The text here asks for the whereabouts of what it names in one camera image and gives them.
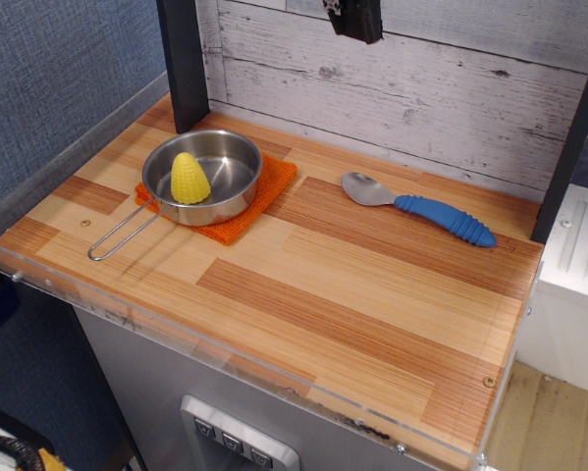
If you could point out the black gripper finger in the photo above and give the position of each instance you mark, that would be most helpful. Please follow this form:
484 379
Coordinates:
356 19

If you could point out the blue handled metal spoon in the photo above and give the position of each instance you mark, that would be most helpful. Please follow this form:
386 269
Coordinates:
368 192

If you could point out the orange knitted cloth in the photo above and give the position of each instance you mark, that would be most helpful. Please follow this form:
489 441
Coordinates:
274 179

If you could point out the small steel saucepan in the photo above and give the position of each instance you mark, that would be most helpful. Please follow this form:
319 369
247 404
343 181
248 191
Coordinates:
232 165

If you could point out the clear acrylic table guard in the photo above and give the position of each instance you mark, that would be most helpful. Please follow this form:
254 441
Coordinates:
370 313

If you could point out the yellow toy corn cob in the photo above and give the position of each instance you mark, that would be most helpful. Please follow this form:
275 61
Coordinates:
189 184

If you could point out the white grooved side counter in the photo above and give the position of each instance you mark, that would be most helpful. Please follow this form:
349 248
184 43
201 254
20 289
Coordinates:
553 337

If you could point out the silver toy fridge cabinet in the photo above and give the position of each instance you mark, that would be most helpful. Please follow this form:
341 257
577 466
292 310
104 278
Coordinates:
149 379

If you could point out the grey ice dispenser panel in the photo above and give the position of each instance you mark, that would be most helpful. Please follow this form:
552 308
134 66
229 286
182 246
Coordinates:
212 424

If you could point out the yellow object bottom left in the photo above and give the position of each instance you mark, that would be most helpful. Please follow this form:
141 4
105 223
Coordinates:
51 462

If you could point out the black vertical post left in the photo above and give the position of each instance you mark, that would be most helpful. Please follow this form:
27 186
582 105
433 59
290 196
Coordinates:
184 62

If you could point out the black vertical post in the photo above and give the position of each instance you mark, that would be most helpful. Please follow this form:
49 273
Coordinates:
184 62
564 170

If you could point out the black vertical post right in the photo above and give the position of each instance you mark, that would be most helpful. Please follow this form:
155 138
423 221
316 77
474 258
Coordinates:
564 170

